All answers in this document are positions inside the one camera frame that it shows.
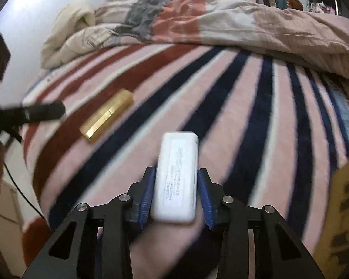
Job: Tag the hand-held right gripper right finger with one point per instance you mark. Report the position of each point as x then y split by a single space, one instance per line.
206 200

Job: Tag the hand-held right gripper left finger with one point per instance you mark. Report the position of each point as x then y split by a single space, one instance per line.
145 197

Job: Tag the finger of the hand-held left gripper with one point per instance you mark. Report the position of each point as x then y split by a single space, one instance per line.
37 113

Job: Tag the white power bank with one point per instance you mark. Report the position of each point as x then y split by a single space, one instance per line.
174 180

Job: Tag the gold rectangular case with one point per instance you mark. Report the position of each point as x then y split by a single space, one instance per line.
107 114

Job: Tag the brown cardboard box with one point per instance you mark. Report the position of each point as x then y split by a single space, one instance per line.
337 209

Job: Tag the cream fleece blanket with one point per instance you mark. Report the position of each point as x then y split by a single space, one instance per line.
72 29

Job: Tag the pink and grey duvet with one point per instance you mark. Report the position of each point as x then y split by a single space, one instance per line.
221 20

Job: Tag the orange plush toy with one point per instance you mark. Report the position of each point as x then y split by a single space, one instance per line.
295 3

